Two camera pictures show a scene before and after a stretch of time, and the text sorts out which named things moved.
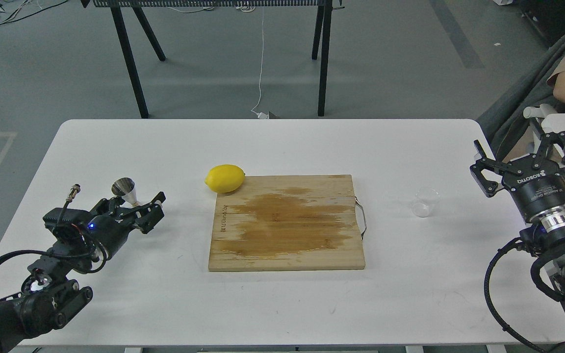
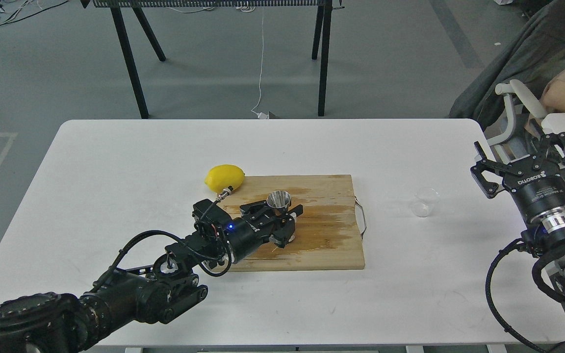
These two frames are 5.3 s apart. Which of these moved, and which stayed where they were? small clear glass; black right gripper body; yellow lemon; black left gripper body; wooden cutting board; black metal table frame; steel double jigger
Moved: steel double jigger; black left gripper body
Stayed: yellow lemon; small clear glass; black metal table frame; wooden cutting board; black right gripper body
